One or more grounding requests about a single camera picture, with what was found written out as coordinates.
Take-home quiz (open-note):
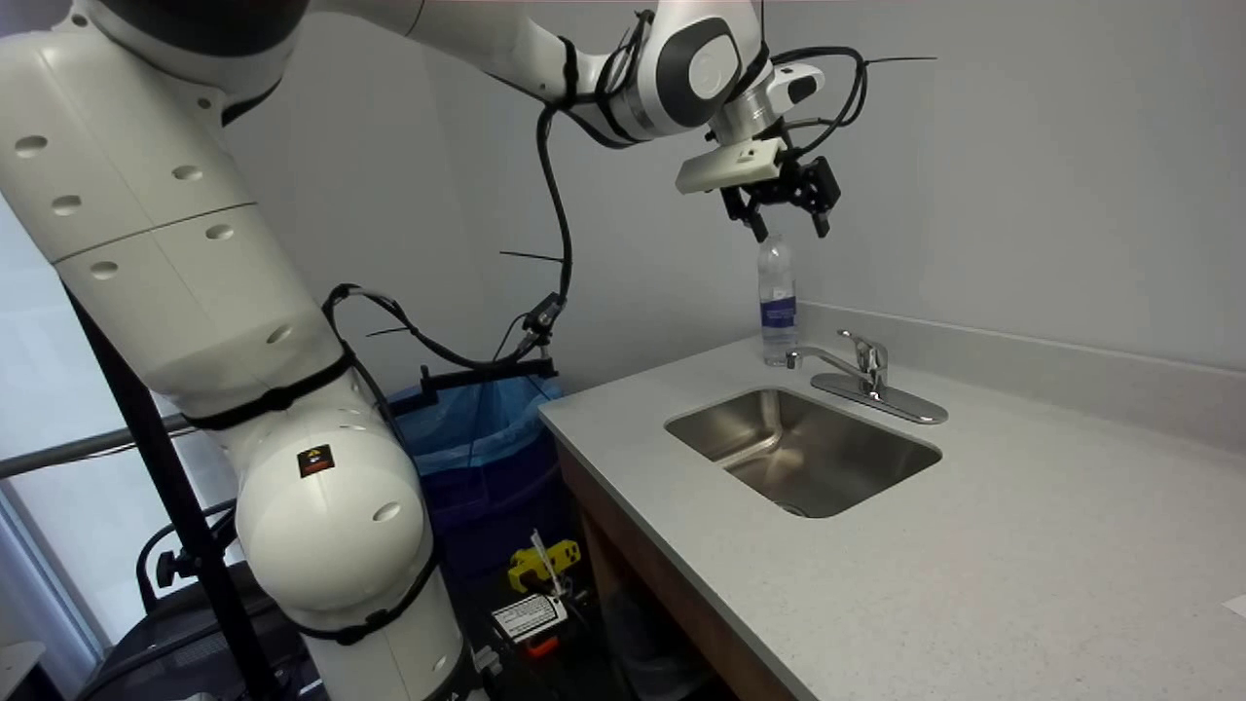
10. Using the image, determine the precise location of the trash bin with blue bag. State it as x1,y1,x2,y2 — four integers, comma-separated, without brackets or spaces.
382,364,576,606

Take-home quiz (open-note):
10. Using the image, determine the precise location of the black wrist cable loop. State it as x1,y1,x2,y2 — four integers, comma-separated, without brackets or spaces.
769,42,876,165

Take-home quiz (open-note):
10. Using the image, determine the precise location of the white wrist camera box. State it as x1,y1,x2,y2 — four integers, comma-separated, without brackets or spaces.
672,135,791,197

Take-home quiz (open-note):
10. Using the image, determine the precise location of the black slanted pole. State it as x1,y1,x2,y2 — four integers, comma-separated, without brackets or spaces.
70,299,280,701

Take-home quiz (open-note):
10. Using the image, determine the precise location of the chrome sink faucet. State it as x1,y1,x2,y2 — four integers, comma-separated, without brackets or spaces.
781,322,951,427

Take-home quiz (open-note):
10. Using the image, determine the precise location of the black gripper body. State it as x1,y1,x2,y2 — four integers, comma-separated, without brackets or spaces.
721,153,842,216

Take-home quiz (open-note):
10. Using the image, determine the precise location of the gray window rail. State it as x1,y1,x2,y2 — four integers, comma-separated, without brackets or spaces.
0,410,197,482

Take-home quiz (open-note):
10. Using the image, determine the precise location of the yellow tool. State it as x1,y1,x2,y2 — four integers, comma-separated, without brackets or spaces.
503,534,588,592

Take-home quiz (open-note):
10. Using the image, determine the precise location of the black cart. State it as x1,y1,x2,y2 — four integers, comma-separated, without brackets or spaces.
72,502,325,701

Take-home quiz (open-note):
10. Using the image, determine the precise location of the stainless steel sink basin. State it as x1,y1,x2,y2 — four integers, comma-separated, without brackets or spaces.
660,387,947,521

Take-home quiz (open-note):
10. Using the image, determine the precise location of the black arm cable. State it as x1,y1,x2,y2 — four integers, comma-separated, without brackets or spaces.
532,7,659,357

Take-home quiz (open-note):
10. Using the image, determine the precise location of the clear smartwater bottle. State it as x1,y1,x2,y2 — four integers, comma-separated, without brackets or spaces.
754,236,803,371

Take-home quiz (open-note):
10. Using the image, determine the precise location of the black base cable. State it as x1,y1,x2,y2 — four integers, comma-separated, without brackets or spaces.
320,280,524,374

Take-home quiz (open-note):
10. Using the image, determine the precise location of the white labelled box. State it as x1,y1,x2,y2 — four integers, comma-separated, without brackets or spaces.
486,587,576,650

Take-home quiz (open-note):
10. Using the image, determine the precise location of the wooden counter cabinet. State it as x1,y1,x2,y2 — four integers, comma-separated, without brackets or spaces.
551,443,799,701

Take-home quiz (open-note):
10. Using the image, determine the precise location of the black camera on stand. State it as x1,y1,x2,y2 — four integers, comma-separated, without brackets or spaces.
516,293,567,357

